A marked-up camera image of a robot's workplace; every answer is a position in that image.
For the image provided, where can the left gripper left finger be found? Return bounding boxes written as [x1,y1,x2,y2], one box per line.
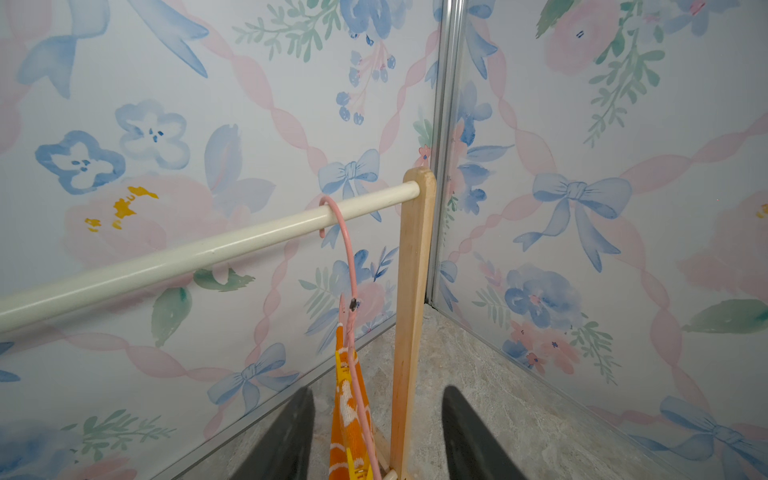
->
[230,387,315,480]

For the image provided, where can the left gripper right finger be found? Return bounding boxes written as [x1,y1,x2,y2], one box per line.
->
[442,385,527,480]

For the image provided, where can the orange patterned towel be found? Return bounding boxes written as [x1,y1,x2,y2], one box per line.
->
[328,324,374,480]

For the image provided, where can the pink hanger with orange towel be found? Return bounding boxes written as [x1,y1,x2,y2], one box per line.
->
[320,196,382,479]

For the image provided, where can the wooden hanger rack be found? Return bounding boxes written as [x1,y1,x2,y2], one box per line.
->
[1,167,437,479]

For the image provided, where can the right aluminium corner post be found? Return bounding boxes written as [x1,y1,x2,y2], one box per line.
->
[426,0,466,308]

